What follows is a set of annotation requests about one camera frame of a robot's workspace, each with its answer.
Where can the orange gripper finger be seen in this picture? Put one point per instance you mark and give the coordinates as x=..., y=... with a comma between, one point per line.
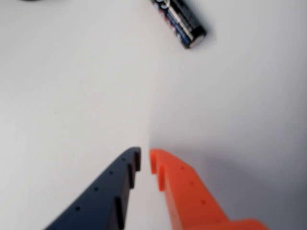
x=192, y=191

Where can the blue grey gripper finger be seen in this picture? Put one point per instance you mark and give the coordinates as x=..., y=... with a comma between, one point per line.
x=100, y=198

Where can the black aa battery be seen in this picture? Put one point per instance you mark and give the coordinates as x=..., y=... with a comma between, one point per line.
x=182, y=24

